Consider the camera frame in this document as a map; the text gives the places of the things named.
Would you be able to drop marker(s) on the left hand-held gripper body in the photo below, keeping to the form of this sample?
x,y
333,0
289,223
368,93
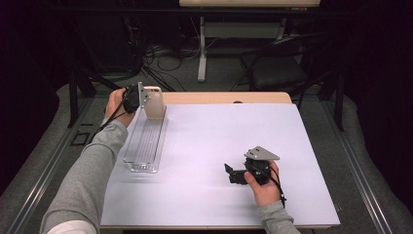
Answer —
x,y
133,97

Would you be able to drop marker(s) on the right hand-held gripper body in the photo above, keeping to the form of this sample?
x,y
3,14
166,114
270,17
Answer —
x,y
256,169

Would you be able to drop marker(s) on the peach phone case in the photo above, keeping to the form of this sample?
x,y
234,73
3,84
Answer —
x,y
155,104

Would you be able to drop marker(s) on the clear plastic rack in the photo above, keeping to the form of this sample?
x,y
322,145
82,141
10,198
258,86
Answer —
x,y
147,143

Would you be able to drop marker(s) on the person's left hand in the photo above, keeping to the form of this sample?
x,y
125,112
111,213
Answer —
x,y
117,104

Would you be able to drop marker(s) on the person's right hand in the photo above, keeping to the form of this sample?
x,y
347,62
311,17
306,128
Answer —
x,y
268,193

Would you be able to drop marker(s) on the white table board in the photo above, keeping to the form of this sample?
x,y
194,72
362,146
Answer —
x,y
211,130

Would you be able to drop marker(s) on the black metal stand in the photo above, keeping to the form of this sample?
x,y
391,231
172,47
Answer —
x,y
73,97
339,104

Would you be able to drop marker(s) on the wooden table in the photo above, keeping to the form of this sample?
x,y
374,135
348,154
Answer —
x,y
211,97

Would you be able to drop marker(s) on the white-legged desk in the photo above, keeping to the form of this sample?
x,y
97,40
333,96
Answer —
x,y
202,58

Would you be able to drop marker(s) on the black chair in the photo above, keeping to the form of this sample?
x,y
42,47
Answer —
x,y
279,74

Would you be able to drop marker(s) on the metal floor rail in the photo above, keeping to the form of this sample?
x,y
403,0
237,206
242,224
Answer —
x,y
355,169
48,170

